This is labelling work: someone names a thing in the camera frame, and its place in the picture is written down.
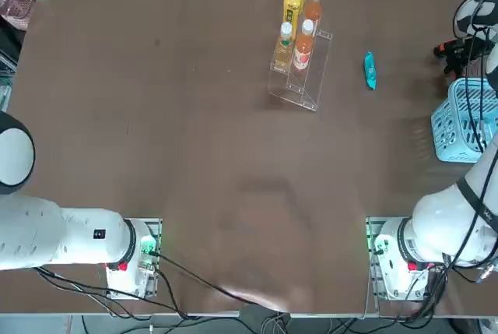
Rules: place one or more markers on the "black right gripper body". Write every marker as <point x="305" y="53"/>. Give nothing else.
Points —
<point x="468" y="49"/>

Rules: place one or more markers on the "orange black barcode scanner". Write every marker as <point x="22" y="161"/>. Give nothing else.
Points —
<point x="441" y="50"/>

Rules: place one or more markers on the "teal potato chips packet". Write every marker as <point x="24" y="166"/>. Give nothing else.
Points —
<point x="370" y="71"/>

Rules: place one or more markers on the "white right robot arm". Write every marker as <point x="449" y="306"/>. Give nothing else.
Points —
<point x="435" y="225"/>

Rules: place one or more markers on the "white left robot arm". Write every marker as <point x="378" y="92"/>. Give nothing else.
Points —
<point x="78" y="236"/>

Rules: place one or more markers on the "light blue plastic basket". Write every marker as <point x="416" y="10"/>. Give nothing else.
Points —
<point x="447" y="135"/>

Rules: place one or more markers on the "clear acrylic stepped shelf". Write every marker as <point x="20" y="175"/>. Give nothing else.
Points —
<point x="307" y="85"/>

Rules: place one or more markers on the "orange juice bottle white cap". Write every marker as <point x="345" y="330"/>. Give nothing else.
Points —
<point x="302" y="48"/>
<point x="312" y="9"/>

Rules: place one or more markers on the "yellow bottle orange cap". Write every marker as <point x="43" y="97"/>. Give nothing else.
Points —
<point x="292" y="5"/>

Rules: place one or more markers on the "pale tea bottle white cap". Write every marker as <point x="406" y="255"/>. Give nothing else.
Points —
<point x="283" y="48"/>

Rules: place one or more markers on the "pink plastic crate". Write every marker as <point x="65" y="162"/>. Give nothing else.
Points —
<point x="15" y="9"/>

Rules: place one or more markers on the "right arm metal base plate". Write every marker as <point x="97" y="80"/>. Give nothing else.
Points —
<point x="371" y="233"/>

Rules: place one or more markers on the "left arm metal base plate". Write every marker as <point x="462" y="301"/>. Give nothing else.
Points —
<point x="155" y="229"/>

